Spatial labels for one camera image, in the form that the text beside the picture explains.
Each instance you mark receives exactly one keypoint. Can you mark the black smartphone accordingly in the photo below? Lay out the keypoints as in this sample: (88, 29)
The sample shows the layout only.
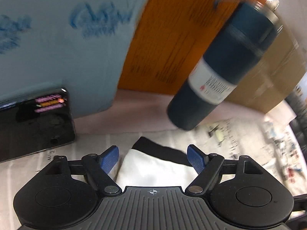
(35, 122)

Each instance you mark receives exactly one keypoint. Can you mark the light blue cardboard box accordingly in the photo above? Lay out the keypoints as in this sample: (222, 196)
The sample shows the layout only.
(79, 45)

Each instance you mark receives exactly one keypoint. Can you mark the orange cardboard box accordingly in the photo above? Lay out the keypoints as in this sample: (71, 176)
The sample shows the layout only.
(170, 38)

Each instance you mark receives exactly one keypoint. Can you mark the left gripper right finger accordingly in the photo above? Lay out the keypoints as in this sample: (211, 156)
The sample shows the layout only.
(197, 158)

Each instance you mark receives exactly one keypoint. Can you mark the black leather sofa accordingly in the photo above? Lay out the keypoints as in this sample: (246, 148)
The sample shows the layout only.
(297, 101)

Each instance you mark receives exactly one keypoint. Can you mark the white t-shirt black trim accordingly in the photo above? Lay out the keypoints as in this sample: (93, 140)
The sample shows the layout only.
(150, 164)

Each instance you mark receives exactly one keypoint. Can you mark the dark blue thermos bottle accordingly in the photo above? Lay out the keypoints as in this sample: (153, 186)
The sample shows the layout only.
(237, 48)

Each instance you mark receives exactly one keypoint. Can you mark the large brown cardboard box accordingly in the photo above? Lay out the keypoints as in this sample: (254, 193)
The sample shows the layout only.
(274, 77)

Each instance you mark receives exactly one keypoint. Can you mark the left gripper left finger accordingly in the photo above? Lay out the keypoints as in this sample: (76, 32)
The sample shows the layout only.
(108, 159)

